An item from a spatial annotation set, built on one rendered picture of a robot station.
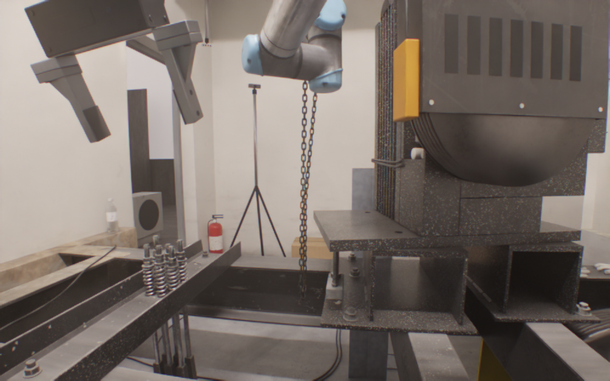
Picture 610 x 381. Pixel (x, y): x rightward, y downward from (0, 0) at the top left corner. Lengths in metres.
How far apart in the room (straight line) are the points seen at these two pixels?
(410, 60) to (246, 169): 2.83
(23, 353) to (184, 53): 0.74
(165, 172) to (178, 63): 7.84
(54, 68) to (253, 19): 3.28
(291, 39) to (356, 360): 1.49
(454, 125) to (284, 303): 1.01
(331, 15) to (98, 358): 0.84
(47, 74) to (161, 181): 7.86
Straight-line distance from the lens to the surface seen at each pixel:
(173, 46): 0.35
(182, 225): 3.21
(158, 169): 8.30
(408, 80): 0.66
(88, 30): 0.39
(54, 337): 0.94
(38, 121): 1.94
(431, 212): 0.82
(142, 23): 0.35
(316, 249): 2.94
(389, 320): 0.88
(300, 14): 0.52
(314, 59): 0.66
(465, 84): 0.71
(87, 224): 2.12
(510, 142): 0.77
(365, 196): 1.38
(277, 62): 0.61
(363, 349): 1.67
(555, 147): 0.85
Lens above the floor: 1.10
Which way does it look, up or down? 6 degrees down
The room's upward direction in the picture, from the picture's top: straight up
